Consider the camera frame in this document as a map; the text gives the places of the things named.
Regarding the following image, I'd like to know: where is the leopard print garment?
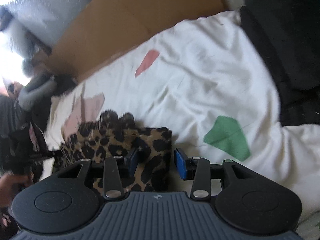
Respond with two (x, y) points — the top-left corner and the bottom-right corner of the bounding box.
(53, 110), (172, 192)

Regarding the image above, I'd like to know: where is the black clothes pile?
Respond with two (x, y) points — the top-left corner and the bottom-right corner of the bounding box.
(0, 74), (78, 181)

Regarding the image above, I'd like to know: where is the person's left hand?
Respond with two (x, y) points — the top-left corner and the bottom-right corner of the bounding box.
(0, 172), (34, 208)

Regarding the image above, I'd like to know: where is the white bear print bedsheet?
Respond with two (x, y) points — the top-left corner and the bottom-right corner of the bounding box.
(44, 11), (319, 239)

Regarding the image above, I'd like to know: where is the grey neck pillow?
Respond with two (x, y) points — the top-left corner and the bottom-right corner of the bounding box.
(18, 74), (57, 112)

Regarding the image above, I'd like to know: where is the brown cardboard sheet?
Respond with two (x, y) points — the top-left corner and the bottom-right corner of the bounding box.
(43, 0), (228, 81)

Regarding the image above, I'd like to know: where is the black folded garment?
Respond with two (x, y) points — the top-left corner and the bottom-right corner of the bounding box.
(240, 0), (319, 126)

